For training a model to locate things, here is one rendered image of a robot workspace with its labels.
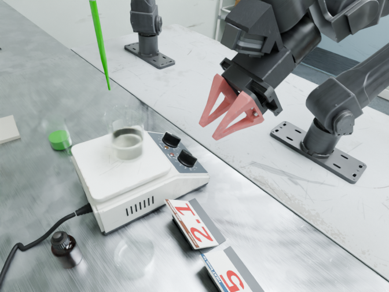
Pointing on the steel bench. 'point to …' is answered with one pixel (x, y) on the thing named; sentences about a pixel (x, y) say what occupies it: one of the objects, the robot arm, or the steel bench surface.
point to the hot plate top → (116, 167)
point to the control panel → (176, 155)
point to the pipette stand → (8, 129)
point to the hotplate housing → (139, 197)
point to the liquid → (99, 39)
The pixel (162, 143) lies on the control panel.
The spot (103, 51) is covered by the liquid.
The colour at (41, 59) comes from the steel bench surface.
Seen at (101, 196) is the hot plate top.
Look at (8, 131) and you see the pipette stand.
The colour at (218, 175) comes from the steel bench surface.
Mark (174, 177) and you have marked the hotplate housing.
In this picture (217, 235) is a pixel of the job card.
